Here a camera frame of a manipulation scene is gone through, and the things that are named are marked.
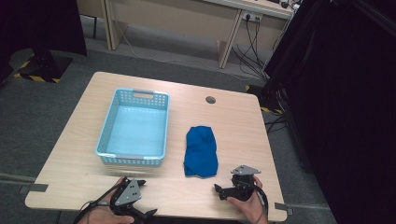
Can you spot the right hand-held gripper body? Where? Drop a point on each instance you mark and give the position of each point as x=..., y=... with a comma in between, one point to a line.
x=241, y=185

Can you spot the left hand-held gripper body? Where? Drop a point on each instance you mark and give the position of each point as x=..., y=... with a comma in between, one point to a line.
x=128, y=193

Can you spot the blue cloth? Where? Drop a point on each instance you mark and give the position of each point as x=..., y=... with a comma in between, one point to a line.
x=200, y=152

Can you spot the light blue plastic basket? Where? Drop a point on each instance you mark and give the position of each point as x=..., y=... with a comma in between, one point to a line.
x=137, y=130

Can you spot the person's right hand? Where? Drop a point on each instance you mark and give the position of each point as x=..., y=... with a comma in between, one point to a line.
x=250, y=207

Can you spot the person's left hand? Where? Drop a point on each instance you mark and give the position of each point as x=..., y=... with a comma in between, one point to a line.
x=107, y=216

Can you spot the grey tape piece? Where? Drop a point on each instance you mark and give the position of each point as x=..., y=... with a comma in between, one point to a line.
x=33, y=188
x=283, y=207

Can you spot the large black curtain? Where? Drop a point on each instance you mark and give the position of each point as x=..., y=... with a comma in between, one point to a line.
x=342, y=109

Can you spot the black stand base hazard tape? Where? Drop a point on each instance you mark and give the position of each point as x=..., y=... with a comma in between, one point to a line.
x=43, y=67

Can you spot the beige wooden desk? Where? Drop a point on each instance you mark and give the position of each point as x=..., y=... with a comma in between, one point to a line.
x=174, y=18

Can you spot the white power socket strip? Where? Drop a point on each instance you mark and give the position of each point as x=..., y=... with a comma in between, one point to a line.
x=251, y=16

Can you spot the small black curtain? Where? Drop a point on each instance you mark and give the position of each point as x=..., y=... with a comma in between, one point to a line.
x=40, y=25

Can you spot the black base plate hazard tape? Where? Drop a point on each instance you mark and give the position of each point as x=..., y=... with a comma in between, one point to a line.
x=267, y=102

